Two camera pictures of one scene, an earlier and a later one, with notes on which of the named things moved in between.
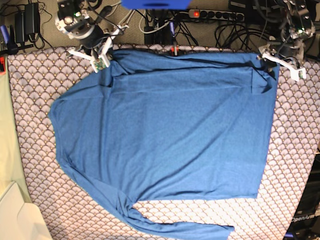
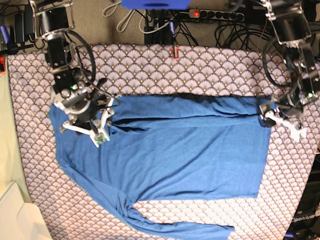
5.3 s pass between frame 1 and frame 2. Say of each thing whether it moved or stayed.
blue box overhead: stayed
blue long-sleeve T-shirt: moved
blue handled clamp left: stayed
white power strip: stayed
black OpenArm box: stayed
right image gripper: moved
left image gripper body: moved
